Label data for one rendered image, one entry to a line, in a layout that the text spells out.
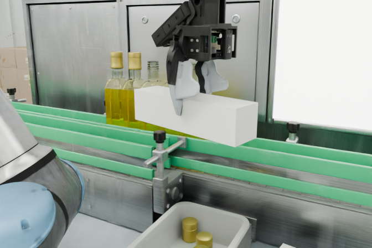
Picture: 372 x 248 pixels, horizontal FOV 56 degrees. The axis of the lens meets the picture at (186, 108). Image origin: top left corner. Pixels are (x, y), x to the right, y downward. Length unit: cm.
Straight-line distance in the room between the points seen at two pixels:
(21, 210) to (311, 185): 55
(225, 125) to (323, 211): 33
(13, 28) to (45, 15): 511
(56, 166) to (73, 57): 72
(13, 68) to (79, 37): 409
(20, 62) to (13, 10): 147
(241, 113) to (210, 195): 36
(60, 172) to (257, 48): 56
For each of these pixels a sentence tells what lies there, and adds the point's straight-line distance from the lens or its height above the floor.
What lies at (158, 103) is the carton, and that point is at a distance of 63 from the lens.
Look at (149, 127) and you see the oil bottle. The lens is 91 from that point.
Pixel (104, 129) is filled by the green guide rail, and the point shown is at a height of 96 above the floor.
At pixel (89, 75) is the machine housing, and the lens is 127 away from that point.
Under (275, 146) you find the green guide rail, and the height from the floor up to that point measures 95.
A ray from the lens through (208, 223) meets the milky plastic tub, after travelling 80.
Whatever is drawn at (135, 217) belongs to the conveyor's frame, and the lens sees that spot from 87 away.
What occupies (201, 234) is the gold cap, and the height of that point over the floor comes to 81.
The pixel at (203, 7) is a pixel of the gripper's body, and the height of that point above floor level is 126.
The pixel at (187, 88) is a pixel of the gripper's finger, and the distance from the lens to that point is 56.
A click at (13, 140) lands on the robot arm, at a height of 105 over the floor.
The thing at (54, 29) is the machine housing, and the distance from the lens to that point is 136.
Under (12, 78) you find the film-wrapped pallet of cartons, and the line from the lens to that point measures 538.
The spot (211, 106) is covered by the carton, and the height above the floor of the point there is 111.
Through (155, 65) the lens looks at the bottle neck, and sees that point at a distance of 89.
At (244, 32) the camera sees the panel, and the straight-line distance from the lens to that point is 93.
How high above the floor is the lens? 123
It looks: 13 degrees down
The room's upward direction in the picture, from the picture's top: straight up
